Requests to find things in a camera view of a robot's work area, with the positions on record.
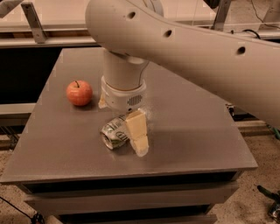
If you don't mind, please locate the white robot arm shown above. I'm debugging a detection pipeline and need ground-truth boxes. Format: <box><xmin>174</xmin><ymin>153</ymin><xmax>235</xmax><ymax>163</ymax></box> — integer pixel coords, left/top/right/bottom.
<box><xmin>85</xmin><ymin>0</ymin><xmax>280</xmax><ymax>128</ymax></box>

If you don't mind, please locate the black cable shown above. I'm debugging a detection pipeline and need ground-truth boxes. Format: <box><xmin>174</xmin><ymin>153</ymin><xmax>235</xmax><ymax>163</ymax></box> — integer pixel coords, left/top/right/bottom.
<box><xmin>230</xmin><ymin>28</ymin><xmax>262</xmax><ymax>40</ymax></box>
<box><xmin>0</xmin><ymin>195</ymin><xmax>46</xmax><ymax>224</ymax></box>

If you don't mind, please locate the metal frame rail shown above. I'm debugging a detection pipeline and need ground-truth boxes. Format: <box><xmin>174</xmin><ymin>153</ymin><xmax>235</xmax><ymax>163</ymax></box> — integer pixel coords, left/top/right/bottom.
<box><xmin>0</xmin><ymin>0</ymin><xmax>280</xmax><ymax>49</ymax></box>

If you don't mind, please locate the silver green 7up can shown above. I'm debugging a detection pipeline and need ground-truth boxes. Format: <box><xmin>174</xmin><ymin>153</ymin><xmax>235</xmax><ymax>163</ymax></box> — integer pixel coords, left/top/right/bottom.
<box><xmin>100</xmin><ymin>115</ymin><xmax>129</xmax><ymax>150</ymax></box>

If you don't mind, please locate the red apple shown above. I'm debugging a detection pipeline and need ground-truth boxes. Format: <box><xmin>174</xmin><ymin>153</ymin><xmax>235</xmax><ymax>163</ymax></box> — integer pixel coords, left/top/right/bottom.
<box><xmin>66</xmin><ymin>80</ymin><xmax>93</xmax><ymax>106</ymax></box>

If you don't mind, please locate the grey table drawer unit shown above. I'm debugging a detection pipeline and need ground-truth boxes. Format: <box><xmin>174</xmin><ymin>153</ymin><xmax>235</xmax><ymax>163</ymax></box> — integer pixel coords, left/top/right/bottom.
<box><xmin>1</xmin><ymin>48</ymin><xmax>256</xmax><ymax>224</ymax></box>

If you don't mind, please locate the dark tool bottom right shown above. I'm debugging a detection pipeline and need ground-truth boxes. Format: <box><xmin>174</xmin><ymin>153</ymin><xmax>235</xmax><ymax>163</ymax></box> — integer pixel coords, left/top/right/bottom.
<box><xmin>256</xmin><ymin>185</ymin><xmax>280</xmax><ymax>222</ymax></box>

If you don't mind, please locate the black cable right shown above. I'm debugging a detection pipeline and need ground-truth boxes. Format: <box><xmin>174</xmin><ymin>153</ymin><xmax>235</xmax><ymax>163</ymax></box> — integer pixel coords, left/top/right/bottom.
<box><xmin>230</xmin><ymin>28</ymin><xmax>262</xmax><ymax>40</ymax></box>

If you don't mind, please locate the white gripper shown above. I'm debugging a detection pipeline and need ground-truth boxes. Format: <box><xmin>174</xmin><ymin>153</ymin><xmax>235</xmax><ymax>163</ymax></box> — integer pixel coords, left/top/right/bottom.
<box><xmin>98</xmin><ymin>77</ymin><xmax>149</xmax><ymax>157</ymax></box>

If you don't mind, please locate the black cable bottom left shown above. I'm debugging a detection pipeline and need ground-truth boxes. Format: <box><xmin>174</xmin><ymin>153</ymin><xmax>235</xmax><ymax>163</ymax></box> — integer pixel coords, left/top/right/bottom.
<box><xmin>0</xmin><ymin>195</ymin><xmax>46</xmax><ymax>224</ymax></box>

